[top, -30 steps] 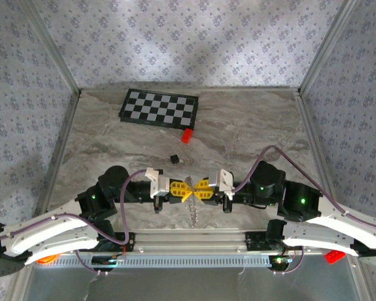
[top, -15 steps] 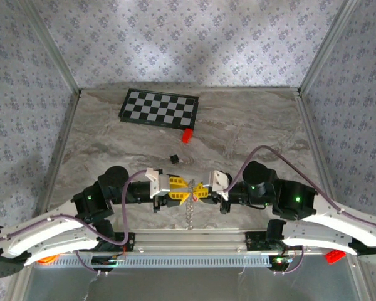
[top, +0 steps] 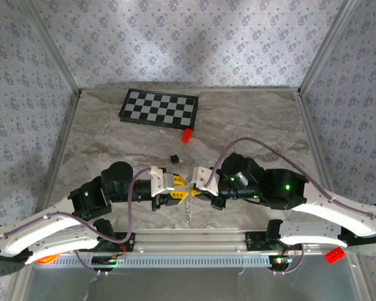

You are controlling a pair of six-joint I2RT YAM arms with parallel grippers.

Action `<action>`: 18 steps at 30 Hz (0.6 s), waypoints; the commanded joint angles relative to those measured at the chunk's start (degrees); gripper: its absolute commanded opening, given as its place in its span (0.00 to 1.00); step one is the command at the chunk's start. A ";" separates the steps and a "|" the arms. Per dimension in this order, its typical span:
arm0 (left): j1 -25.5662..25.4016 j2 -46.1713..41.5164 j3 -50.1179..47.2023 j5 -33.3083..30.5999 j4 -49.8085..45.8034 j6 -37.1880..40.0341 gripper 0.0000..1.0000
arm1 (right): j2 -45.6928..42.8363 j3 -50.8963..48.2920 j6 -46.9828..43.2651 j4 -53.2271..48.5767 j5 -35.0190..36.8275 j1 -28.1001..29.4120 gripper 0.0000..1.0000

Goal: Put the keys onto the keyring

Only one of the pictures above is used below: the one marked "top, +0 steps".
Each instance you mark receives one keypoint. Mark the orange curved plastic piece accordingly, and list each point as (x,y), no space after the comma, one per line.
(48,259)

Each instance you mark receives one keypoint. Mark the small black cube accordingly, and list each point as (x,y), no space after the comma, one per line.
(175,159)

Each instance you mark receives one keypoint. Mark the red toy brick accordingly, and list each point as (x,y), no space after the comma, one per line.
(335,255)

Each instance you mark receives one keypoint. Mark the small circuit board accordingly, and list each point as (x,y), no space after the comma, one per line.
(111,261)
(280,260)

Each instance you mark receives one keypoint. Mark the black grey checkerboard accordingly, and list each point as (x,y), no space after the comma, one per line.
(159,108)

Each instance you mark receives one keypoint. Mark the aluminium frame post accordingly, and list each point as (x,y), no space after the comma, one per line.
(327,44)
(53,45)

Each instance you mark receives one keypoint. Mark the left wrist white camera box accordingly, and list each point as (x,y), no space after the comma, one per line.
(159,185)

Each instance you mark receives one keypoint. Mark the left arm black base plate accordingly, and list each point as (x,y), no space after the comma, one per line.
(128,243)

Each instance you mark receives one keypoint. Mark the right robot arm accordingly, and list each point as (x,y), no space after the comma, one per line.
(316,235)

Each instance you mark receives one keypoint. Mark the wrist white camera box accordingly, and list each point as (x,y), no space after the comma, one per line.
(159,185)
(206,180)

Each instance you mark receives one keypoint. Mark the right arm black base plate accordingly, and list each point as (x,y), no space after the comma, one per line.
(253,241)

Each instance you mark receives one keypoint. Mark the aluminium table side rail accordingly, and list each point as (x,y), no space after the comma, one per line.
(310,125)
(61,147)

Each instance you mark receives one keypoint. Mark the aluminium mounting rail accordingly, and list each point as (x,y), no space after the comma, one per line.
(188,239)

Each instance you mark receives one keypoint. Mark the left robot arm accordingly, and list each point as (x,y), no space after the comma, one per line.
(50,235)

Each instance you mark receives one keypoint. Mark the small red block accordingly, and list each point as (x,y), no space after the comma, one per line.
(186,135)

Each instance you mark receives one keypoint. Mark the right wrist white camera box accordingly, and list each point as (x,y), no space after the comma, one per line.
(206,180)

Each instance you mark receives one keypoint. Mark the grey metal sheet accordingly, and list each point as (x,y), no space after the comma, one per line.
(188,285)

